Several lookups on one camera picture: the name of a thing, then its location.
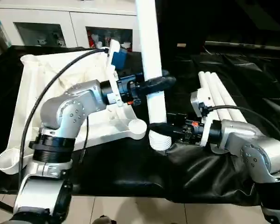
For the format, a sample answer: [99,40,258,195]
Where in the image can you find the white plastic table leg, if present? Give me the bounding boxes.
[204,71,236,123]
[134,0,173,152]
[211,72,249,123]
[197,71,224,123]

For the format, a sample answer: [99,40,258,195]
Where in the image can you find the white plastic table top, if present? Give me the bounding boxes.
[0,50,147,175]

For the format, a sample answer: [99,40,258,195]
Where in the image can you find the black shiny mat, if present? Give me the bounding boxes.
[0,44,280,207]

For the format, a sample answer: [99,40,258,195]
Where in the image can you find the black backdrop cloth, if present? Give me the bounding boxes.
[157,0,280,47]

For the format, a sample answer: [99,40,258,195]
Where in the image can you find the white glass-door cabinet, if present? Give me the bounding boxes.
[0,0,143,53]

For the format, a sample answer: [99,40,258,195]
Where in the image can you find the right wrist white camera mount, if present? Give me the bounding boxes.
[190,87,215,147]

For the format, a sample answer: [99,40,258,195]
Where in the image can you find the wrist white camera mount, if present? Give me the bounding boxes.
[104,39,129,110]
[190,87,215,147]

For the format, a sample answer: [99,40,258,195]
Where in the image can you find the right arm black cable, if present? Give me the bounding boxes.
[200,105,280,151]

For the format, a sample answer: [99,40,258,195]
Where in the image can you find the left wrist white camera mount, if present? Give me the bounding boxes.
[104,39,129,110]

